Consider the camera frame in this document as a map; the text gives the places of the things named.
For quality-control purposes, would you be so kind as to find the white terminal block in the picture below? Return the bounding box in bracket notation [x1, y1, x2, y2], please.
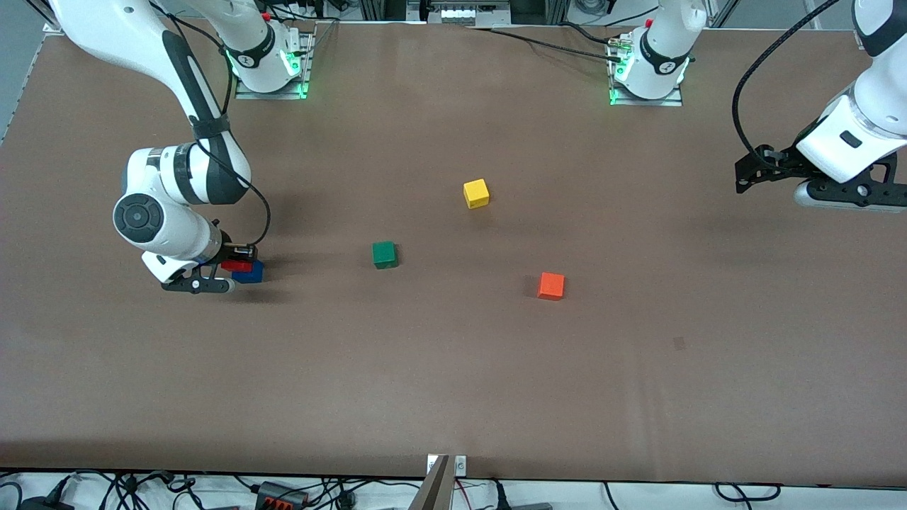
[439, 0, 512, 27]

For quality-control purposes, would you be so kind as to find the orange black connector box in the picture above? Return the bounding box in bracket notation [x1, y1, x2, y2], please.
[255, 481, 310, 510]

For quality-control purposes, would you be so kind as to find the grey metal bar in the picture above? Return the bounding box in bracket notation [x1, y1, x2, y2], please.
[409, 454, 452, 510]

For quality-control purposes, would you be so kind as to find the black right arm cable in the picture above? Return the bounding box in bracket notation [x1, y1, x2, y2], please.
[152, 0, 271, 247]

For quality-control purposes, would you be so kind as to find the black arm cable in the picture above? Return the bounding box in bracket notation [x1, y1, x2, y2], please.
[733, 0, 841, 154]
[152, 0, 271, 247]

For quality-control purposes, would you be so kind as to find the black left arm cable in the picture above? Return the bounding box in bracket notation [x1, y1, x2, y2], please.
[733, 0, 841, 154]

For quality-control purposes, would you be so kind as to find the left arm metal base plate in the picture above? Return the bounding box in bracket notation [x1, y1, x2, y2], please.
[608, 35, 685, 108]

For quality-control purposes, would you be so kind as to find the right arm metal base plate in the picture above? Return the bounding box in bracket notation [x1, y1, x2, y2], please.
[234, 28, 316, 101]

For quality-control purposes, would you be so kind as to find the thin black table cable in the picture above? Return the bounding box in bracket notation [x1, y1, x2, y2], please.
[560, 21, 624, 45]

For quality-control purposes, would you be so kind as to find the thick black table cable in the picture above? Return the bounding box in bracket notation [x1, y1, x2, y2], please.
[468, 26, 624, 62]

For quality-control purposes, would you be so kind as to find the small white bracket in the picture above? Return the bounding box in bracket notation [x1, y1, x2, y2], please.
[426, 454, 468, 477]

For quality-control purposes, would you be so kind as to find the black looped cable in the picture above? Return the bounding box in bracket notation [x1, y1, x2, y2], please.
[714, 482, 782, 503]

